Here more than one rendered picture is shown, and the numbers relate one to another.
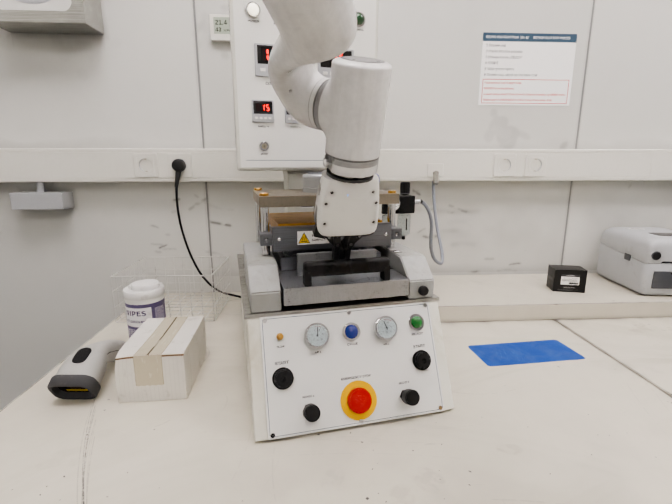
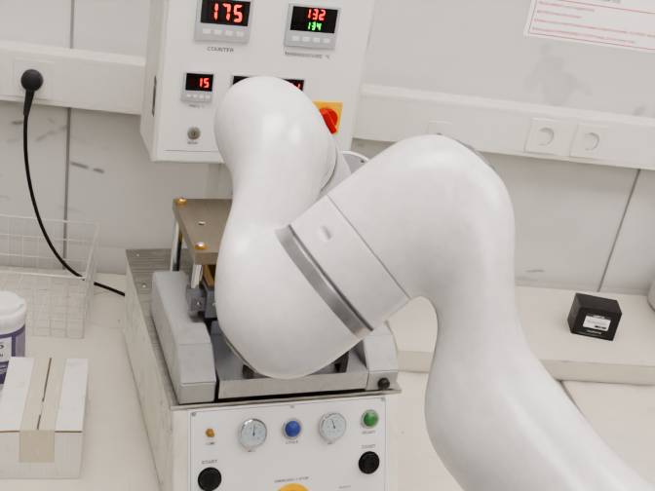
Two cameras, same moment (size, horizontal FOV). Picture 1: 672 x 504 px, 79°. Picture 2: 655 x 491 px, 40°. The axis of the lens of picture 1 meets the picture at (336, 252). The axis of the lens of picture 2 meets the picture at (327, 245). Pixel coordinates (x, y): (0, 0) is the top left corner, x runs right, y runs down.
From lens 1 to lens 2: 65 cm
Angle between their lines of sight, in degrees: 16
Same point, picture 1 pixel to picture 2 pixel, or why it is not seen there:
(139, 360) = (26, 434)
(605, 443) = not seen: outside the picture
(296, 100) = not seen: hidden behind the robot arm
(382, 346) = (326, 445)
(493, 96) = (548, 25)
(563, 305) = (574, 363)
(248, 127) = (174, 106)
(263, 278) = (196, 363)
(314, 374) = (245, 475)
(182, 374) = (77, 452)
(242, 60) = (177, 17)
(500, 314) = not seen: hidden behind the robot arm
